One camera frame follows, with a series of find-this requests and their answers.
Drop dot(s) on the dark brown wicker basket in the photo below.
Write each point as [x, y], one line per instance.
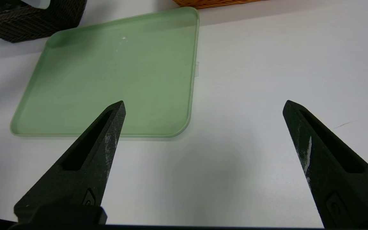
[27, 25]

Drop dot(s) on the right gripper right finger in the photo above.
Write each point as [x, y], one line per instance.
[337, 179]

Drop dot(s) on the orange wicker basket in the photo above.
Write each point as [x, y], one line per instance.
[209, 3]

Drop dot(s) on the light green plastic tray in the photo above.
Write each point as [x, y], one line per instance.
[107, 73]

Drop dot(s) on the white plastic box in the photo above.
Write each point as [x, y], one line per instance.
[38, 3]

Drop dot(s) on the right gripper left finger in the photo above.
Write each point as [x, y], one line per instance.
[88, 159]

